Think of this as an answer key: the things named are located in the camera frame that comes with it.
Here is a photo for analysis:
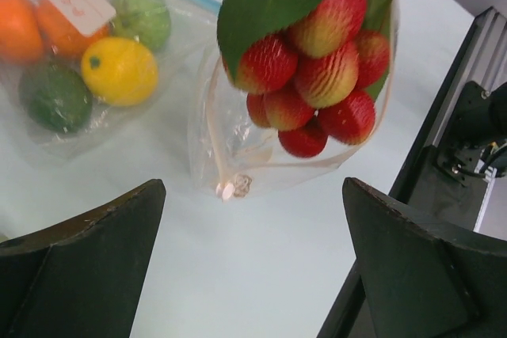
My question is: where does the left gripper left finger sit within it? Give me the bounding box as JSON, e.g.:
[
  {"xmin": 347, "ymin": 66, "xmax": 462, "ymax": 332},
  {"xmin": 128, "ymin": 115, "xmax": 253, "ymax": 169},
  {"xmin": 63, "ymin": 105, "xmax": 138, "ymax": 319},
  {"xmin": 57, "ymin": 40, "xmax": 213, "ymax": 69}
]
[{"xmin": 1, "ymin": 179, "xmax": 166, "ymax": 338}]

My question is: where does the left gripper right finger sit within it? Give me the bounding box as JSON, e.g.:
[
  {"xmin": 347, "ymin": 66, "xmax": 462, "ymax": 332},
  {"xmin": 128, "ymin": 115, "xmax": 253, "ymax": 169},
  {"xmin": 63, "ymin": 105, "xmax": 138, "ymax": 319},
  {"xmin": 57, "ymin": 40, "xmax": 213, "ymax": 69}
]
[{"xmin": 342, "ymin": 177, "xmax": 506, "ymax": 337}]

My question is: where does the polka dot strawberry bag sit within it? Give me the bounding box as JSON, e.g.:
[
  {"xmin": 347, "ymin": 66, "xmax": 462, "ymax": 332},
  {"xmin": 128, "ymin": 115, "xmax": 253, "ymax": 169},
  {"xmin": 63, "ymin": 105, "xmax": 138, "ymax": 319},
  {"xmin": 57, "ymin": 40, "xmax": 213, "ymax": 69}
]
[{"xmin": 189, "ymin": 0, "xmax": 398, "ymax": 201}]

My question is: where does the fake strawberry bunch with leaves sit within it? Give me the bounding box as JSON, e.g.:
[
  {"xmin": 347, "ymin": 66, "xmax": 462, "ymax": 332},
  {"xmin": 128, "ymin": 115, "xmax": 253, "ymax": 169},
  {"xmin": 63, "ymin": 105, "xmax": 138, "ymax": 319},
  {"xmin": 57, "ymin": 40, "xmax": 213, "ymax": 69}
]
[{"xmin": 217, "ymin": 0, "xmax": 393, "ymax": 159}]

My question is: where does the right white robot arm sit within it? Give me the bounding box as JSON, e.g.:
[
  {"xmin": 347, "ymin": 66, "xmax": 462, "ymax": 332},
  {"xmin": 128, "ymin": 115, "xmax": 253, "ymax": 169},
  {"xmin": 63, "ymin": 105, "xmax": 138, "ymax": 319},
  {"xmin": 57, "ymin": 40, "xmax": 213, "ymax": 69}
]
[{"xmin": 423, "ymin": 82, "xmax": 506, "ymax": 232}]

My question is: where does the blue zip citrus bag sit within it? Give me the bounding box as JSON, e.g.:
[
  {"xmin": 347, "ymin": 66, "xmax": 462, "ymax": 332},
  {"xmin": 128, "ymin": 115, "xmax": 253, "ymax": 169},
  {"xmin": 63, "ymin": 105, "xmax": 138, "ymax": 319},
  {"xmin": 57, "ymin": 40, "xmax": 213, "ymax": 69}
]
[{"xmin": 1, "ymin": 0, "xmax": 218, "ymax": 158}]

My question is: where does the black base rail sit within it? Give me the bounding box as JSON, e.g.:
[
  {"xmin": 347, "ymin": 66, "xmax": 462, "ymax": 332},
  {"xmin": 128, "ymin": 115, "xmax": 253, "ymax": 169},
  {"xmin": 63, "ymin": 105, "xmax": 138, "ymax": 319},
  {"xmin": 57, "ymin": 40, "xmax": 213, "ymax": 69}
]
[{"xmin": 319, "ymin": 8, "xmax": 506, "ymax": 337}]

